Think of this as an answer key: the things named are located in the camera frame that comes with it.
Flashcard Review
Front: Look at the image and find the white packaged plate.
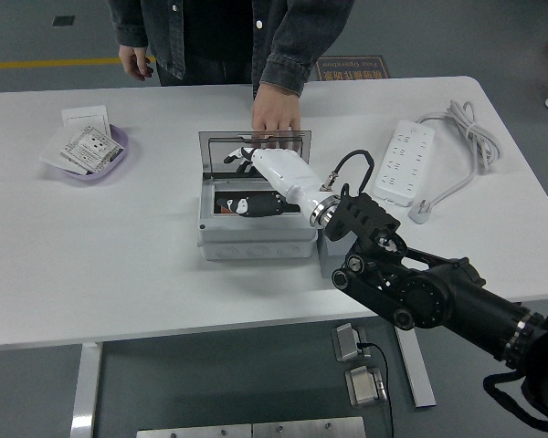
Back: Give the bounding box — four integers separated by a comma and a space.
39, 130, 90, 177

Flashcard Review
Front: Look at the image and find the metal base plate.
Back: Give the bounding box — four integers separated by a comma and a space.
135, 423, 253, 438
251, 415, 366, 438

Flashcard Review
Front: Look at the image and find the person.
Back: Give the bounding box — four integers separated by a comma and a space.
107, 0, 355, 151

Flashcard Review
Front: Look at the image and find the grey cube with round hole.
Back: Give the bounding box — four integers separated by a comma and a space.
317, 227, 362, 279

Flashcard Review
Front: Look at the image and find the purple plastic tray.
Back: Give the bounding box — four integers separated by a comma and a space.
45, 123, 132, 184

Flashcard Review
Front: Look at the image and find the white power strip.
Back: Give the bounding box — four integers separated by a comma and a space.
374, 119, 436, 206

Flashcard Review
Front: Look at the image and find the plain white switch plate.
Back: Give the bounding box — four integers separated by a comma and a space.
61, 105, 111, 138

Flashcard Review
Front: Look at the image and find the printed white socket panel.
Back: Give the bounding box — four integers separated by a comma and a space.
58, 125, 122, 173

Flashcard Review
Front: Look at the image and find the black pedal cable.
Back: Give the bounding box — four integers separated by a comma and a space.
355, 340, 395, 438

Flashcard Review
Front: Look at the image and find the grey junction box clear lid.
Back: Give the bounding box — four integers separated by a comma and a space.
195, 130, 320, 262

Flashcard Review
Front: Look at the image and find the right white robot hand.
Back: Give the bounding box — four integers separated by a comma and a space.
214, 145, 342, 224

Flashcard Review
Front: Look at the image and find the person's left hand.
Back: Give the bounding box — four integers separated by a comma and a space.
249, 81, 303, 151

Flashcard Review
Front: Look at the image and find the white table leg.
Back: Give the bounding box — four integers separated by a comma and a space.
394, 324, 437, 409
69, 341, 104, 438

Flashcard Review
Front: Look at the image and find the white power cord with plug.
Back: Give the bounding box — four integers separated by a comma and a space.
408, 99, 503, 224

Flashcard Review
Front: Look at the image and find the large metal foot pedal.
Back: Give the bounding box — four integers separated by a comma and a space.
344, 364, 388, 407

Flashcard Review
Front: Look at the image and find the small metal foot pedal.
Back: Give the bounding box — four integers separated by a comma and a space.
331, 322, 374, 363

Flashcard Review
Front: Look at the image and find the brown floor sign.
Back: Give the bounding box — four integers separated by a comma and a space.
310, 55, 389, 82

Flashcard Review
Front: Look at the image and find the person's right hand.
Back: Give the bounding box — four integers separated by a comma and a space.
118, 44, 155, 83

